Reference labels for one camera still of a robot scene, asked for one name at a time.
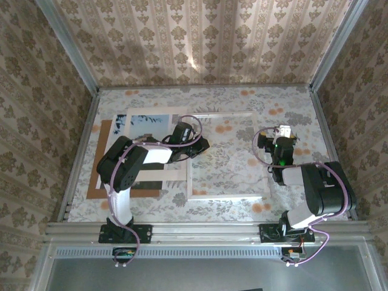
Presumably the aluminium side rail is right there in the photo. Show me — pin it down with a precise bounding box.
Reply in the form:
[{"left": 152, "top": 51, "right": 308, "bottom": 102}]
[
  {"left": 57, "top": 89, "right": 102, "bottom": 222},
  {"left": 308, "top": 86, "right": 358, "bottom": 221}
]

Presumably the aluminium mounting rail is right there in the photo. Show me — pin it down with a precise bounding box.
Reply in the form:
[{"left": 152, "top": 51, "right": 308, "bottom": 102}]
[{"left": 45, "top": 221, "right": 372, "bottom": 243}]

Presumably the grey metal panel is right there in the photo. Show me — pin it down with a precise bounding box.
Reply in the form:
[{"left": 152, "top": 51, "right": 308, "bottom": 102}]
[{"left": 45, "top": 244, "right": 378, "bottom": 291}]

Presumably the aluminium rear rail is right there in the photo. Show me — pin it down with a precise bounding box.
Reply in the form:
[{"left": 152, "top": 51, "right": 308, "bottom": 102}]
[{"left": 97, "top": 83, "right": 313, "bottom": 90}]

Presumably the floral patterned table sheet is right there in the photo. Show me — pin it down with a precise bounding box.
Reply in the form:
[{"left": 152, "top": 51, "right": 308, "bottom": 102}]
[{"left": 65, "top": 86, "right": 351, "bottom": 222}]

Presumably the landscape photo print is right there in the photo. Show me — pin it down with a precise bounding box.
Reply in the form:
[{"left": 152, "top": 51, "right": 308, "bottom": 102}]
[{"left": 95, "top": 113, "right": 171, "bottom": 190}]

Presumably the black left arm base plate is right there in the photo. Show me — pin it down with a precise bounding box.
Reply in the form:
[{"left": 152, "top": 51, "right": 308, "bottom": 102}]
[{"left": 98, "top": 223, "right": 153, "bottom": 244}]

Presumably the aluminium corner post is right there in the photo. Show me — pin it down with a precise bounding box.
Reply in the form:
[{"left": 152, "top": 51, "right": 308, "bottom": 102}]
[
  {"left": 309, "top": 0, "right": 369, "bottom": 92},
  {"left": 36, "top": 0, "right": 101, "bottom": 95}
]

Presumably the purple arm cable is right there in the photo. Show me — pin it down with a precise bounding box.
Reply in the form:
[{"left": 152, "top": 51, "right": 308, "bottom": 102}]
[
  {"left": 252, "top": 125, "right": 349, "bottom": 267},
  {"left": 109, "top": 115, "right": 203, "bottom": 267}
]

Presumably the brown backing board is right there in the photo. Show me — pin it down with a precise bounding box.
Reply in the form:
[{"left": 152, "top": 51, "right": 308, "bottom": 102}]
[{"left": 86, "top": 119, "right": 161, "bottom": 199}]

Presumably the white picture frame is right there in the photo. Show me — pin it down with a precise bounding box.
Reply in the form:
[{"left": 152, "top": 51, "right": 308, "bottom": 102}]
[{"left": 185, "top": 111, "right": 271, "bottom": 201}]

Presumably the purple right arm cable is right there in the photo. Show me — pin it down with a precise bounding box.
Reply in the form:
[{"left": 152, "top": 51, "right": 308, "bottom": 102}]
[{"left": 252, "top": 125, "right": 349, "bottom": 267}]

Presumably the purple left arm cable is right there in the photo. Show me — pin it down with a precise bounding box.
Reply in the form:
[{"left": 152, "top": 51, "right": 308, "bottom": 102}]
[{"left": 109, "top": 115, "right": 203, "bottom": 267}]

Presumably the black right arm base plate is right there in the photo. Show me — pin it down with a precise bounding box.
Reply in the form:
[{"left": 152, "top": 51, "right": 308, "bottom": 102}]
[{"left": 259, "top": 223, "right": 316, "bottom": 244}]

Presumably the white mat board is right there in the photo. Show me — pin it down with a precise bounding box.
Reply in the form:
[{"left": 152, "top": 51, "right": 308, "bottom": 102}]
[{"left": 125, "top": 106, "right": 189, "bottom": 182}]

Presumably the grey slotted cable duct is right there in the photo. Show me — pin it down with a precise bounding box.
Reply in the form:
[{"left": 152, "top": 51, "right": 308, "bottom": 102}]
[{"left": 56, "top": 246, "right": 284, "bottom": 259}]

